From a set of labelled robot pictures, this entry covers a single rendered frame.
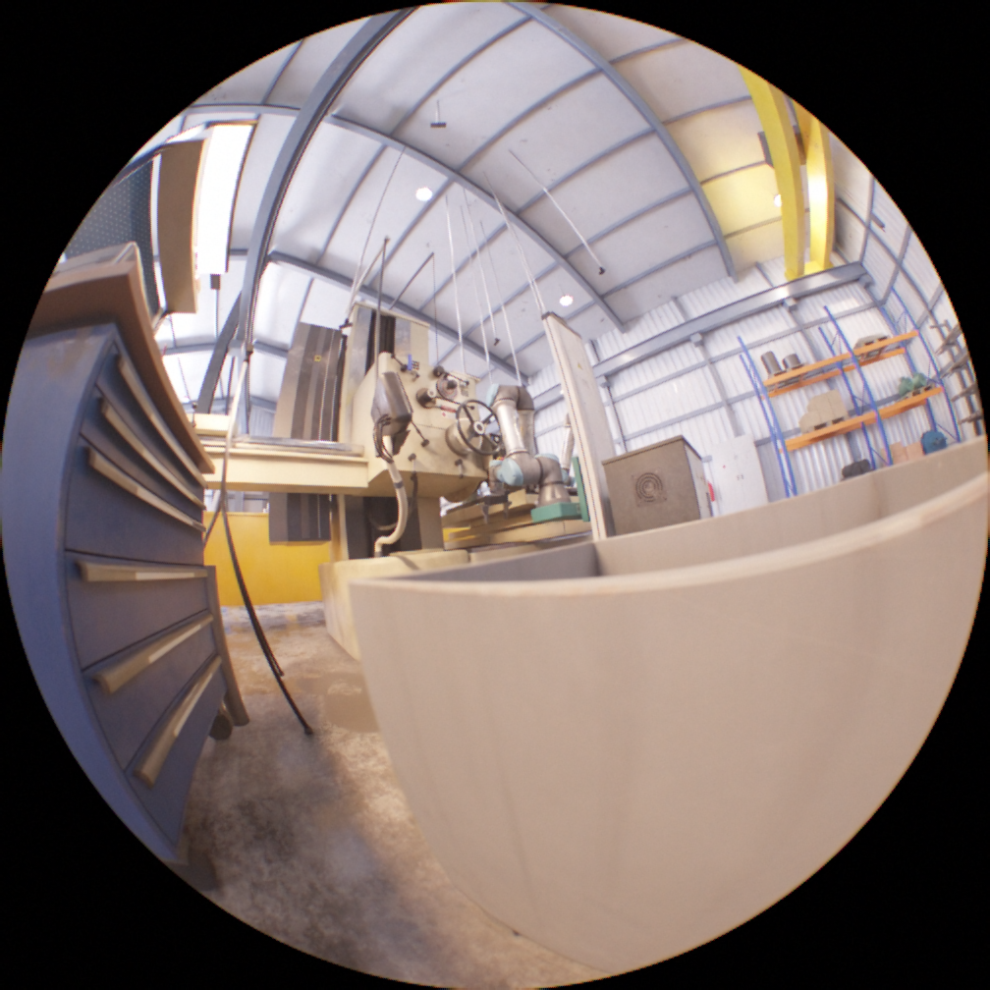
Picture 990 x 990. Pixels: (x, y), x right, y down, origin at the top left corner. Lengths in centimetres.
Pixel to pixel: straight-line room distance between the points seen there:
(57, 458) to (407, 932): 75
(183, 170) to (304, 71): 744
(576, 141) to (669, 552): 804
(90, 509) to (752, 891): 64
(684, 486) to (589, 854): 101
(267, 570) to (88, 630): 343
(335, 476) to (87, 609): 157
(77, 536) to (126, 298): 32
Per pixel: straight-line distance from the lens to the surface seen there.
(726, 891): 16
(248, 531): 387
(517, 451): 124
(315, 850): 77
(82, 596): 52
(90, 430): 54
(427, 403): 191
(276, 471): 178
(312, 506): 215
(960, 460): 35
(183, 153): 137
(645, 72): 874
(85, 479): 53
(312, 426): 233
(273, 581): 384
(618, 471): 113
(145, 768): 58
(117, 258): 63
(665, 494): 107
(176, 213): 145
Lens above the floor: 57
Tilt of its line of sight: 11 degrees up
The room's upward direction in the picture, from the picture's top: 8 degrees counter-clockwise
